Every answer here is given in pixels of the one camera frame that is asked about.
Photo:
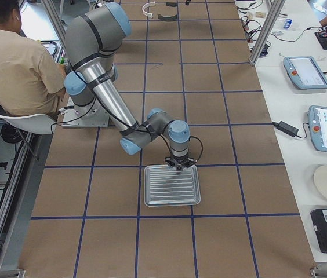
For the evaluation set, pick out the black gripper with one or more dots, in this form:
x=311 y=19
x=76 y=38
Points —
x=178 y=162

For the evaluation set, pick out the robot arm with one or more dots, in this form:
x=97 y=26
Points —
x=91 y=41

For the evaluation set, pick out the ribbed metal tray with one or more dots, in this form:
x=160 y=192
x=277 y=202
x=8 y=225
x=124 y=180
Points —
x=165 y=186

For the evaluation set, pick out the black power adapter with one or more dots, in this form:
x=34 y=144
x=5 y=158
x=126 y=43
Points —
x=286 y=128

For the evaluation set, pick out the white chair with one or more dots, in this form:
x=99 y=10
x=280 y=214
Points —
x=36 y=123

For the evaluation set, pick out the green brake shoe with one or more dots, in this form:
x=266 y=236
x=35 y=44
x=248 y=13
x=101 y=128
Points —
x=167 y=18

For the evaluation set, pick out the far teach pendant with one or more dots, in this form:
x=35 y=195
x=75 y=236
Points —
x=305 y=73

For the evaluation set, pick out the black brake pad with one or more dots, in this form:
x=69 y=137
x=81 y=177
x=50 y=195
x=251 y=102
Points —
x=171 y=4

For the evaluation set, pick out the person in beige shirt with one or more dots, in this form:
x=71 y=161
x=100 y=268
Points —
x=31 y=82

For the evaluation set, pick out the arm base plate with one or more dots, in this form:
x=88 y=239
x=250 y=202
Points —
x=89 y=116

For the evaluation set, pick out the white curved plastic bracket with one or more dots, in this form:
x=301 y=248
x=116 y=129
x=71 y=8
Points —
x=145 y=9

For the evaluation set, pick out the aluminium frame post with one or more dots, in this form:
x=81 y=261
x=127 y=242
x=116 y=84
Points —
x=265 y=31

